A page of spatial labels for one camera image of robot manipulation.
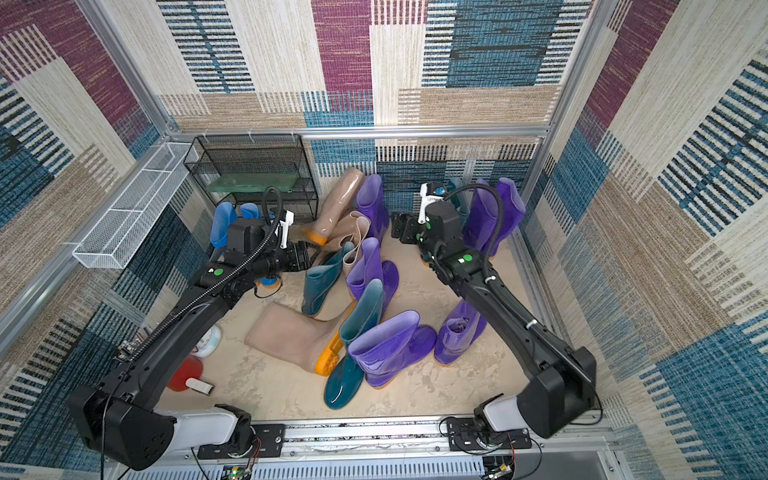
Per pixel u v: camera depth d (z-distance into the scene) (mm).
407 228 662
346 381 791
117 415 375
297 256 652
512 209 874
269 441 732
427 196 659
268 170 1074
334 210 961
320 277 744
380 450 727
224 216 912
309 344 853
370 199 987
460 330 636
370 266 765
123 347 711
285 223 674
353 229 940
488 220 854
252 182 1043
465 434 735
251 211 877
